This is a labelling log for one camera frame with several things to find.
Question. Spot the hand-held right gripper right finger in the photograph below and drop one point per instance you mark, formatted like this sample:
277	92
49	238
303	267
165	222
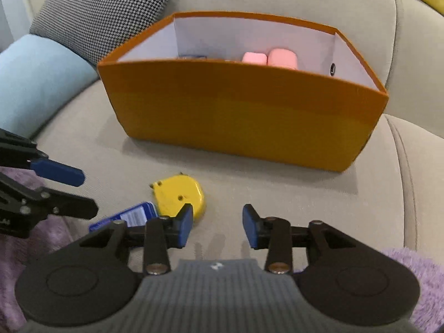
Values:
249	227

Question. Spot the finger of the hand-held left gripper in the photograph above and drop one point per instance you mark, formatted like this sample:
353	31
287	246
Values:
59	173
62	208

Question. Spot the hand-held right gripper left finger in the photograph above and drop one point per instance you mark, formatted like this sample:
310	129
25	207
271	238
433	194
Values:
185	225

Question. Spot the yellow tape measure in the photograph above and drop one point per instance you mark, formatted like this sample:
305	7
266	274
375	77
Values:
177	189

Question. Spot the small blue packet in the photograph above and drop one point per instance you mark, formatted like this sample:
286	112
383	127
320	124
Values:
138	213

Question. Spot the orange cardboard box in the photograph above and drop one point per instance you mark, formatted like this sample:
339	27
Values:
242	118

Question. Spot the pink soft block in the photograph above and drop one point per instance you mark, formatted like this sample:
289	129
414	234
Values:
254	58

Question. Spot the dark blue cylindrical can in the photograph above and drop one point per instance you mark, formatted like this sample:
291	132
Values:
192	56

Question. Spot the salmon soft block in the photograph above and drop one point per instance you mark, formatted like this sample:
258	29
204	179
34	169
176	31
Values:
282	58

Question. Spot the beige sofa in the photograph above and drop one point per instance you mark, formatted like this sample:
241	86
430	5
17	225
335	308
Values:
312	201

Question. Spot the light blue pillow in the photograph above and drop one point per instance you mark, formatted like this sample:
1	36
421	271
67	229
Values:
38	79

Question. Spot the houndstooth pillow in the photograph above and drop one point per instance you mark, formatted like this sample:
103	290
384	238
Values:
104	10

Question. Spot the purple fluffy blanket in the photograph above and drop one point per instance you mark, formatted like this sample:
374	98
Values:
426	284

